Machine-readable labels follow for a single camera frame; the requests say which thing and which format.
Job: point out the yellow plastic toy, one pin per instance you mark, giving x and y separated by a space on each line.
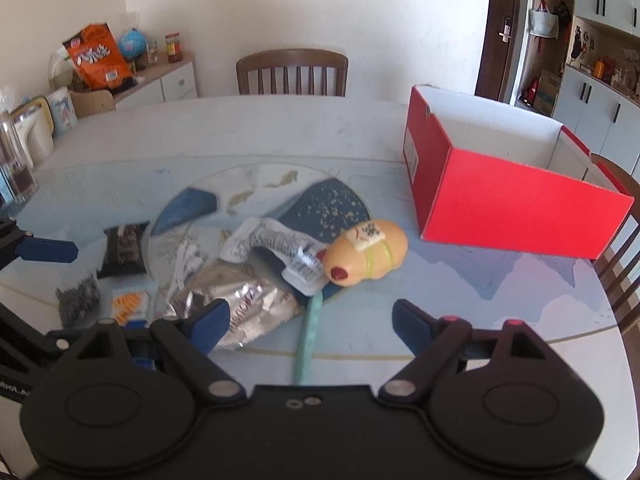
370 255

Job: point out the red jar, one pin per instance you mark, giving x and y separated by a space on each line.
173 46

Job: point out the white patterned desktop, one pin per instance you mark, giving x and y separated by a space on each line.
325 125

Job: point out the blue globe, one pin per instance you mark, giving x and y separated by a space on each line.
131 44

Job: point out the hanging dark bag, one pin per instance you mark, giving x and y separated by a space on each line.
562 14

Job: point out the hanging grey tote bag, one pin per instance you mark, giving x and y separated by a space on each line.
542 22

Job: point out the grey wall cabinet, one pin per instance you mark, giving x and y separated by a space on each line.
590 105

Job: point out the silver foil snack bag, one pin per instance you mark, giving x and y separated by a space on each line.
260 305

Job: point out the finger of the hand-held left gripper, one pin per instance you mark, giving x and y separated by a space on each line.
30 332
47 251

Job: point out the dark brown door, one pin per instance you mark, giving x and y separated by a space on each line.
497 0

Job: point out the white kettle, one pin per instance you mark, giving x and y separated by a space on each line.
35 135

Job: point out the wooden dining chair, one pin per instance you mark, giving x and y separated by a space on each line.
292 57
617 170

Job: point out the orange snack bag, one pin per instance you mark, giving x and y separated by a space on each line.
97 60

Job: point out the orange and white packet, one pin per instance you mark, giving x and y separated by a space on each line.
131 305

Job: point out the red cardboard box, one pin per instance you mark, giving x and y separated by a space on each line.
500 200

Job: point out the white plastic utensils packet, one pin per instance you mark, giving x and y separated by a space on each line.
186 262

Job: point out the dark grey packet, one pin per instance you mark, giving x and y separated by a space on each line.
77 300

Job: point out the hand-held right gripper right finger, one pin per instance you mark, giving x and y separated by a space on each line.
412 327

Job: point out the red bag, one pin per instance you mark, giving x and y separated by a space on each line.
531 92

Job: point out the pale green strip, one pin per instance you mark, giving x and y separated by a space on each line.
307 340

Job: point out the black hanging figure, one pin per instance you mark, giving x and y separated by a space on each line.
577 45

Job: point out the white plastic bag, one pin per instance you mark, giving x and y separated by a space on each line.
57 67

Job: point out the cardboard storage box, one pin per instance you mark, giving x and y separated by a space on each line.
548 92

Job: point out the glass pitcher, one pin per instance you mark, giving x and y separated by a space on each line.
15 170

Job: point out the black snack packet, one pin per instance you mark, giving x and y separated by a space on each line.
122 250

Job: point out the small glass jar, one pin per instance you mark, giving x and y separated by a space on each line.
152 52

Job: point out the white sideboard cabinet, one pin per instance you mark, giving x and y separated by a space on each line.
175 82

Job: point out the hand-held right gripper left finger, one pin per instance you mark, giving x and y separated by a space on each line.
210 325

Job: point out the orange bottle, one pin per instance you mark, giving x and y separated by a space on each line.
598 68

